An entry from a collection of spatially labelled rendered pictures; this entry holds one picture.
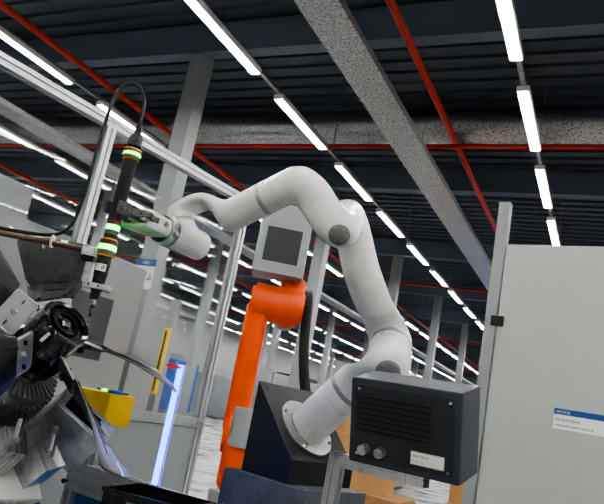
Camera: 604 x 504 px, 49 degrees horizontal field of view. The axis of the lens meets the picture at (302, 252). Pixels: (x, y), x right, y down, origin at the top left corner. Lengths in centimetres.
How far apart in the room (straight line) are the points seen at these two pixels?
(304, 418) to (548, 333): 133
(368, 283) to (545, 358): 133
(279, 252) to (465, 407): 425
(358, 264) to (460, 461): 59
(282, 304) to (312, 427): 368
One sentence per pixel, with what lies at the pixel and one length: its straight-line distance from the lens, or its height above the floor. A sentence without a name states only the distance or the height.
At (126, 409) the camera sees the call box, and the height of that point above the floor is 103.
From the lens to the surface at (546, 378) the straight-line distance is 290.
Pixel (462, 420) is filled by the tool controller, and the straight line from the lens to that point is 141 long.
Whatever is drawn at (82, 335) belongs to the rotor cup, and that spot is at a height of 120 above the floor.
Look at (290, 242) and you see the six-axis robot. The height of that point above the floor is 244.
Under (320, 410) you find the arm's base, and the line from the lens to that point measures 191.
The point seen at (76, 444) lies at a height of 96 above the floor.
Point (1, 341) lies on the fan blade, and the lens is 144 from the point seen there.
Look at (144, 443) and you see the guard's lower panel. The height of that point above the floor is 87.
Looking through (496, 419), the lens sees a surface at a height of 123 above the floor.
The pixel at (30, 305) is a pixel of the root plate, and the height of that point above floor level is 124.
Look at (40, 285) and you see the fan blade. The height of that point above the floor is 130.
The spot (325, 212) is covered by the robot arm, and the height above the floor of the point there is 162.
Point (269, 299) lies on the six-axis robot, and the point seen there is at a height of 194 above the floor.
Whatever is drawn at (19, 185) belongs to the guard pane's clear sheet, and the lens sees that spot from 239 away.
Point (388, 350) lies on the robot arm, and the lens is 175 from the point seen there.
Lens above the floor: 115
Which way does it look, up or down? 13 degrees up
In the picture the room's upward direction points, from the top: 11 degrees clockwise
